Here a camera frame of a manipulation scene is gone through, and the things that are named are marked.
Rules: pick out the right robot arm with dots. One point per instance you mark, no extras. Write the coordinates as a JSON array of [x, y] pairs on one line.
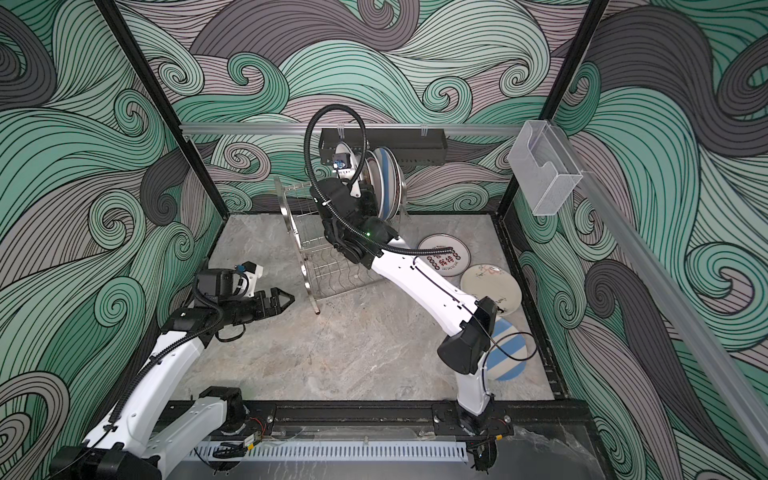
[[467, 322]]

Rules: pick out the black wall shelf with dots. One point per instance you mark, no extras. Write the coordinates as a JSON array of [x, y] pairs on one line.
[[411, 147]]

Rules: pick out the white plate black outline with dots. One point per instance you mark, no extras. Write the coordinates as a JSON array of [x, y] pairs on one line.
[[344, 147]]

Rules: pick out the cream floral plate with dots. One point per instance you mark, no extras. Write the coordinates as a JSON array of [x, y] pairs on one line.
[[486, 280]]

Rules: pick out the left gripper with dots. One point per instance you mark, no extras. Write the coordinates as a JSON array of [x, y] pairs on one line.
[[263, 309]]

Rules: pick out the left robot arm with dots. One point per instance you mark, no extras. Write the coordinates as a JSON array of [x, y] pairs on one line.
[[123, 445]]

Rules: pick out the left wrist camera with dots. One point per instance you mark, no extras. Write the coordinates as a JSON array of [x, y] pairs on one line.
[[219, 284]]

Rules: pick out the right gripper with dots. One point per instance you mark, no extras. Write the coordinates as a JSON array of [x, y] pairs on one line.
[[372, 196]]

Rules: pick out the white plate red characters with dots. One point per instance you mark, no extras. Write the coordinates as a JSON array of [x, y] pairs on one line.
[[452, 264]]

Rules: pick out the clear acrylic wall holder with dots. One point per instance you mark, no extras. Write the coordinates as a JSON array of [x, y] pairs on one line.
[[544, 162]]

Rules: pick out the orange sunburst plate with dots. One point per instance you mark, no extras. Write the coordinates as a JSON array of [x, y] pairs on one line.
[[376, 180]]

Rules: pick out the blue striped plate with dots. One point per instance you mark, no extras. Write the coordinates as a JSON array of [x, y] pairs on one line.
[[505, 364], [395, 183]]

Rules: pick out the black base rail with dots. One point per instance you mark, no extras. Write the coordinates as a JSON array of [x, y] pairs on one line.
[[437, 413]]

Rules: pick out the steel wire dish rack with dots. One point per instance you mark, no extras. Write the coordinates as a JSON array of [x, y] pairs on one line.
[[326, 273]]

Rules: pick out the white slotted cable duct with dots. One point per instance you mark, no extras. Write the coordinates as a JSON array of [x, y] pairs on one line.
[[397, 451]]

